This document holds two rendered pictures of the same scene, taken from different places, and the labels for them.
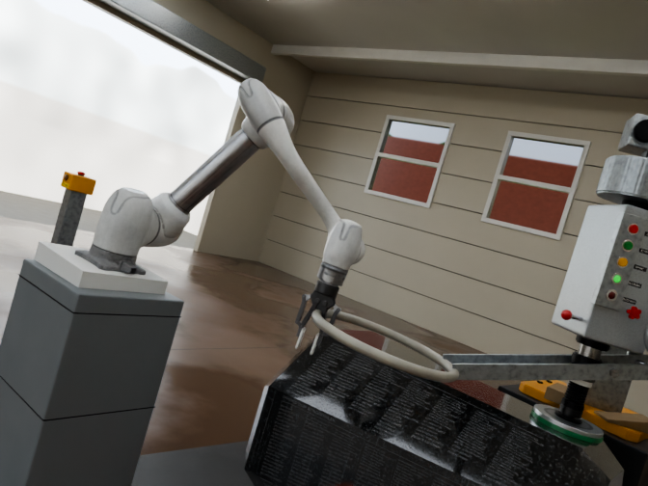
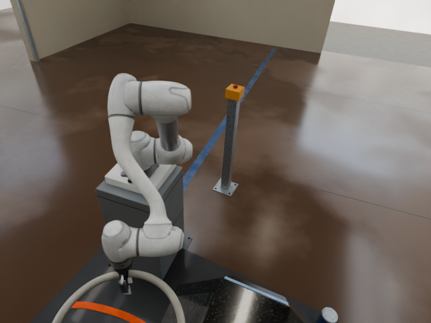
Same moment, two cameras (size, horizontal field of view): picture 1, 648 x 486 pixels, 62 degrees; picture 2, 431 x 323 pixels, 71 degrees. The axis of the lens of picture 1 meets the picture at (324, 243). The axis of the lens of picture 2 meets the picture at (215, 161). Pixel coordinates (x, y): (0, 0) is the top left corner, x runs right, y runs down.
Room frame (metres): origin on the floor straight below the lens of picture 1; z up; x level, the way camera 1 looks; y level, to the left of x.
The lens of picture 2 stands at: (1.81, -0.80, 2.08)
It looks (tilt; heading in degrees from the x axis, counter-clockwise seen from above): 38 degrees down; 70
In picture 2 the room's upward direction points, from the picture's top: 4 degrees clockwise
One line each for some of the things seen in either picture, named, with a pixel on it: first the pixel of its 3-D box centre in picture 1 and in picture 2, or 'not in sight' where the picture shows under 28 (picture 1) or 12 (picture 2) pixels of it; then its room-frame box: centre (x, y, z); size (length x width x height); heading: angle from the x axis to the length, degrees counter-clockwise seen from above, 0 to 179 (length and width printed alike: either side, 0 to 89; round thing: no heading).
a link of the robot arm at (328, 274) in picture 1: (332, 275); (120, 256); (1.72, -0.05, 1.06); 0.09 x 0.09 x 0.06
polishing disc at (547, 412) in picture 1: (567, 419); not in sight; (1.71, -0.92, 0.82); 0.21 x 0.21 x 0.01
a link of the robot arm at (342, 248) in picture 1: (343, 243); (120, 240); (1.73, -0.06, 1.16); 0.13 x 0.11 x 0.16; 168
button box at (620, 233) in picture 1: (619, 261); not in sight; (1.59, -0.86, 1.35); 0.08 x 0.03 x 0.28; 94
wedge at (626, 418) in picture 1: (625, 418); not in sight; (2.12, -1.35, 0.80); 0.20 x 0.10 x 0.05; 93
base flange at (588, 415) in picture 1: (590, 406); not in sight; (2.36, -1.34, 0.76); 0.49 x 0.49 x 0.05; 47
